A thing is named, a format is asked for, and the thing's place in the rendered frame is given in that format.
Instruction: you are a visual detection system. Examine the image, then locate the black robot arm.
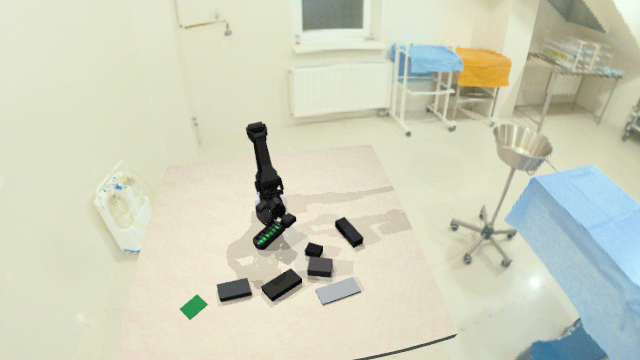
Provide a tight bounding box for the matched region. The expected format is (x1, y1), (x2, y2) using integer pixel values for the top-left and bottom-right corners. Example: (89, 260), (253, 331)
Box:
(246, 121), (286, 227)

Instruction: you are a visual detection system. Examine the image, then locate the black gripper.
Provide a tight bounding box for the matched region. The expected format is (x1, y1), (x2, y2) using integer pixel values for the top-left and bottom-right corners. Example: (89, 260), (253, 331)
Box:
(256, 200), (296, 232)

